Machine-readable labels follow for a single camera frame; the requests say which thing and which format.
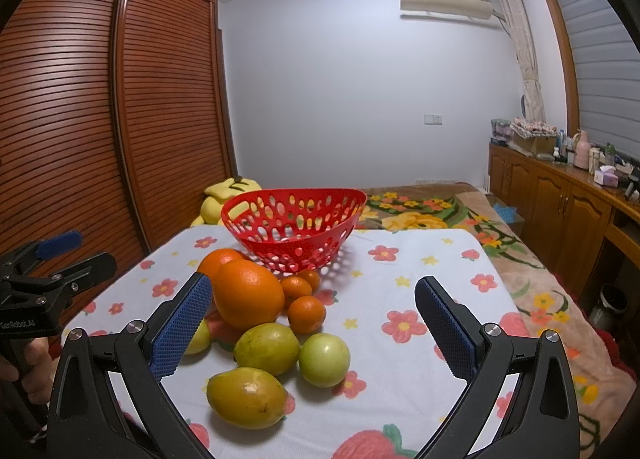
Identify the wooden sideboard cabinet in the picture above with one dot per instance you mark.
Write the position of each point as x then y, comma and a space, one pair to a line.
579, 230

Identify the yellow plush toy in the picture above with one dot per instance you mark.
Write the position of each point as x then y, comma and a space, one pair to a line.
216, 196

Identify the brown louvered wardrobe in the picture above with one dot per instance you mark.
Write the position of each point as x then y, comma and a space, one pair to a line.
113, 123

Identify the person's left hand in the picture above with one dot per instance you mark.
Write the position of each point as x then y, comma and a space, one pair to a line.
37, 381

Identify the small tangerine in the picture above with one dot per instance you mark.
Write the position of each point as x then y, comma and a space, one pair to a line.
294, 287
312, 277

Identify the grey window blind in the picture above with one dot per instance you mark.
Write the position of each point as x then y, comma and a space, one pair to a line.
606, 63

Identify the small tangerine behind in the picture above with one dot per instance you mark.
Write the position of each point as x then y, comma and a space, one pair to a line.
312, 277

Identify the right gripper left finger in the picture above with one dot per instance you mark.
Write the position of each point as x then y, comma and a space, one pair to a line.
108, 400

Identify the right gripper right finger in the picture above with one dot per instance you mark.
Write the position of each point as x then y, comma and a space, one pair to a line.
541, 419

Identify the pink kettle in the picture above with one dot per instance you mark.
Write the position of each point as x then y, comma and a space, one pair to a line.
581, 149

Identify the white curtain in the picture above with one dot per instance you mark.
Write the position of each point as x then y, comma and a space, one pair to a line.
518, 26

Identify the large orange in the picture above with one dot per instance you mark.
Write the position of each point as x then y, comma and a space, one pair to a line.
213, 261
247, 294

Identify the yellow-green mango front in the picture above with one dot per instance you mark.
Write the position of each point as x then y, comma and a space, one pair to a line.
247, 397

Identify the green round apple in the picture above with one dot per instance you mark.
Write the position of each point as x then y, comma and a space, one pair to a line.
324, 360

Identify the wall light switch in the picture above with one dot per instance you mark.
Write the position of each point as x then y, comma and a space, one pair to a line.
433, 119

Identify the floral white tablecloth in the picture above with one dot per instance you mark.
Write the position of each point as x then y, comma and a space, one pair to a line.
398, 389

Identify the floral bed blanket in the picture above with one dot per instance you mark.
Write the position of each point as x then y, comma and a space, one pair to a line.
603, 383

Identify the red perforated plastic basket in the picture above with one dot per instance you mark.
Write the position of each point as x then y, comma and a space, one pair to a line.
291, 230

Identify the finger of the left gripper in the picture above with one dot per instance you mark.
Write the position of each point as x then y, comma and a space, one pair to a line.
81, 276
47, 249

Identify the yellow-green mango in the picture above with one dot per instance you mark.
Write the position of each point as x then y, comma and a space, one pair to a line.
247, 397
271, 347

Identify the small mandarin orange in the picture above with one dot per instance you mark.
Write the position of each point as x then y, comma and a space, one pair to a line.
306, 315

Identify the pink tissue box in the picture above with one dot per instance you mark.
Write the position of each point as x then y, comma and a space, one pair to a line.
606, 176

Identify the cardboard box with clutter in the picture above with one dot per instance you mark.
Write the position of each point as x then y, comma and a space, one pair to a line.
533, 137

